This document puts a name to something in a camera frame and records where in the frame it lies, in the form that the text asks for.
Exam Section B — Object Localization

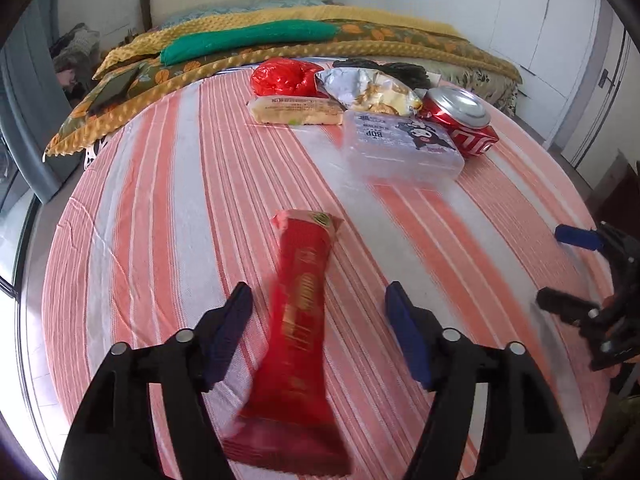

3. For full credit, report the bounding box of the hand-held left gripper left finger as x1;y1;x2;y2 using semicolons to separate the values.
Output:
57;281;254;480

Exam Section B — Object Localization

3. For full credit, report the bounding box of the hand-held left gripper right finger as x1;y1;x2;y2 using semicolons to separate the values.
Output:
384;281;583;480

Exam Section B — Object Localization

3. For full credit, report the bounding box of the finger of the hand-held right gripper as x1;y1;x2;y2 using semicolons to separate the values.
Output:
536;287;601;325
554;223;608;252

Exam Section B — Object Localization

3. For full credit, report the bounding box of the red snack wrapper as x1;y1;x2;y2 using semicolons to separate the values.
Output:
222;208;353;476

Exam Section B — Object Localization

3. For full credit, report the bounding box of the cream snack packet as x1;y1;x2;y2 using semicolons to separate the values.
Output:
247;95;347;127

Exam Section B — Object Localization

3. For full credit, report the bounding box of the black knitted cloth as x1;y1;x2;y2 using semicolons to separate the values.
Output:
331;58;433;90

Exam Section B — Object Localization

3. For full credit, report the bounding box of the orange striped bed sheet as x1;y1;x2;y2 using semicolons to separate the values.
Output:
42;57;621;480

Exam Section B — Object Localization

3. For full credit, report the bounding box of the white door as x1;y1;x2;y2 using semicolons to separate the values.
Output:
547;0;640;171

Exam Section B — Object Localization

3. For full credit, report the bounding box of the red soda can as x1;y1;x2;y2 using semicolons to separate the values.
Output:
419;86;501;160

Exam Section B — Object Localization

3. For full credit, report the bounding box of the clear plastic box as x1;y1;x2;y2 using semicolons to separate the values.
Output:
341;109;466;183

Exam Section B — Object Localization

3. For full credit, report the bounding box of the leaf print bed sheet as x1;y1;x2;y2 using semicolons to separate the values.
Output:
425;55;522;113

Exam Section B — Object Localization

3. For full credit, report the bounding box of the white wardrobe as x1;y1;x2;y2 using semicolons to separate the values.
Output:
370;0;601;106

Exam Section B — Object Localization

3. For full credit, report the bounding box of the crumpled silver chip bag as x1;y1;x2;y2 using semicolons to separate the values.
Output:
315;66;423;116

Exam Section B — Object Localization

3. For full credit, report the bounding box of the red plastic bag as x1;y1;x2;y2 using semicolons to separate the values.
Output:
250;58;325;97

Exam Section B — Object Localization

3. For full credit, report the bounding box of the dark phone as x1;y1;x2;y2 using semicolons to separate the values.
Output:
89;66;142;112

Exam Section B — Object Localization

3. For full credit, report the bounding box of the yellow dotted floral blanket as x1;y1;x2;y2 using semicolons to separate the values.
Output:
44;5;523;157

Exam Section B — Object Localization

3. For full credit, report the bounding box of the green pillow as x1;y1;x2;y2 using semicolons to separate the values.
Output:
160;19;339;66

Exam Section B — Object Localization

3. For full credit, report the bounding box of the grey curtain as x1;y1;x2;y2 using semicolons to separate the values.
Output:
0;0;78;206

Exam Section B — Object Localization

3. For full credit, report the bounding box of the blue patterned pillow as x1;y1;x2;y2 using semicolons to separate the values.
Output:
162;0;323;26

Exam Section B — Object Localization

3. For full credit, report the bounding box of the pile of clothes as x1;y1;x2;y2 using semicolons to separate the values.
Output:
51;22;102;75

